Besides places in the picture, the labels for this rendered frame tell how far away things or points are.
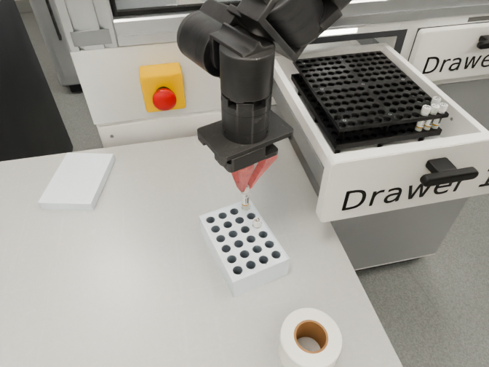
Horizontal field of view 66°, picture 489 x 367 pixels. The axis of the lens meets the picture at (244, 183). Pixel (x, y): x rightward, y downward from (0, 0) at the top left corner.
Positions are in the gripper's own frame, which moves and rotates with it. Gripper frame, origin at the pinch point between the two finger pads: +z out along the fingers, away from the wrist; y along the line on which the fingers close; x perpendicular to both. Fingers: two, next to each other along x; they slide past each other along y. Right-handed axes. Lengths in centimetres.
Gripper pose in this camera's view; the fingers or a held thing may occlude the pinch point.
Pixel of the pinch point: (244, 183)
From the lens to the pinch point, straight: 51.7
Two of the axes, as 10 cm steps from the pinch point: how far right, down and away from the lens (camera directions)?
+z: -0.1, 7.1, 7.0
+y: -8.5, 3.7, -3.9
